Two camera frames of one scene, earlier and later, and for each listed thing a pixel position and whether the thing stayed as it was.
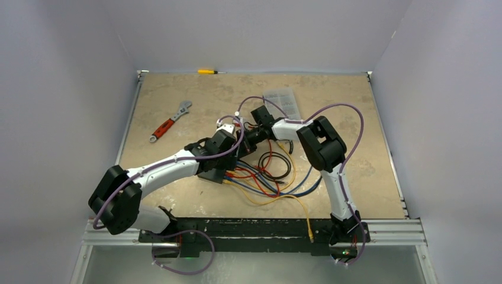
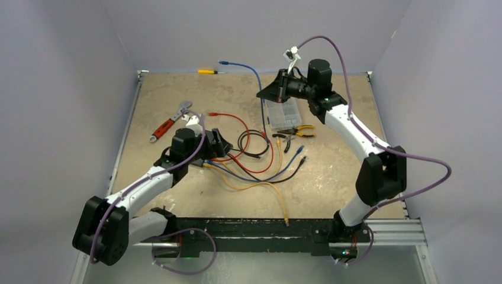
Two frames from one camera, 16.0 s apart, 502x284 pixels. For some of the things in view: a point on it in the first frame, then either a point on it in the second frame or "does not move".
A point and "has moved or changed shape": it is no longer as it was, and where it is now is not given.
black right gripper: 244,147 → 277,91
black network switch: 215,175 has moved or changed shape
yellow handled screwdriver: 209,71 does not move
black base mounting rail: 258,237 does not move
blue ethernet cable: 290,193 → 230,63
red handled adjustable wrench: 163,128 does not move
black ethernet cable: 273,178 has moved or changed shape
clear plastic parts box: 285,98 does not move
